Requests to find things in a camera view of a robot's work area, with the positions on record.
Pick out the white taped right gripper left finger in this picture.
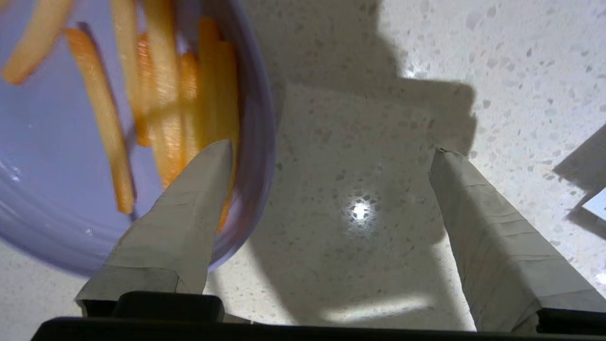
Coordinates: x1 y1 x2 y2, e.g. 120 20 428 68
76 140 235 315

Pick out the orange french fry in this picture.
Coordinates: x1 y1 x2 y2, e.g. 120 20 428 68
64 28 138 215
142 0 186 188
0 0 74 86
111 0 143 119
180 50 205 162
196 17 240 233

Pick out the purple plate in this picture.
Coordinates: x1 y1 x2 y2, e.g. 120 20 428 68
0 0 277 278

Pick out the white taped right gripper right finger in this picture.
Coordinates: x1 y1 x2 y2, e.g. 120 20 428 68
428 148 606 332

